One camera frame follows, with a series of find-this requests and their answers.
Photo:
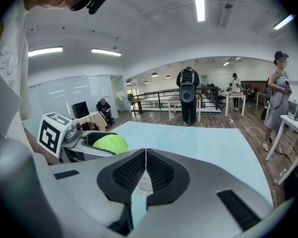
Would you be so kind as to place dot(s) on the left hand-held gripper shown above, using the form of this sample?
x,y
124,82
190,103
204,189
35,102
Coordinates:
x,y
48,135

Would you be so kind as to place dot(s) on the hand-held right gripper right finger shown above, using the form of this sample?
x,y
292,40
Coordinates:
x,y
201,207

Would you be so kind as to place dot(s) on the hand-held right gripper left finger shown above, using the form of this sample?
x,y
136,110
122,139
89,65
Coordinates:
x,y
77,182

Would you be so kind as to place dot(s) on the green cabbage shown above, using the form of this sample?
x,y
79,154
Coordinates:
x,y
114,144

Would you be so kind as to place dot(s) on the person's left forearm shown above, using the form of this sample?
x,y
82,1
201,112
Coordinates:
x,y
39,150

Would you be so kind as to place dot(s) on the wooden desk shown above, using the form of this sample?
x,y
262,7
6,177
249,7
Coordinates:
x,y
96,119

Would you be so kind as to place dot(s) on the black monitor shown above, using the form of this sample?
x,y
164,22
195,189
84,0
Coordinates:
x,y
80,109

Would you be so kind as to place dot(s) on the light blue tablecloth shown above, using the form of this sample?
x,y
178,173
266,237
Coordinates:
x,y
201,147

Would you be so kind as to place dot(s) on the black metal railing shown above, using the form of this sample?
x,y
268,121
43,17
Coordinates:
x,y
164,92

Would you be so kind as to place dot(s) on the ceiling strip light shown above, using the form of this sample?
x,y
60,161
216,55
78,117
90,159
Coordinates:
x,y
106,52
284,21
45,51
198,1

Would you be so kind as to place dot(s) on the cream printed t-shirt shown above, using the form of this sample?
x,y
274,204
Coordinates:
x,y
12,71

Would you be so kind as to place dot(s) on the grey shell backpack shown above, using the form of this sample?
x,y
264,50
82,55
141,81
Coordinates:
x,y
188,93

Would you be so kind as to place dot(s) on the white table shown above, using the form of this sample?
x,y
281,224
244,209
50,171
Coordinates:
x,y
295,124
232,95

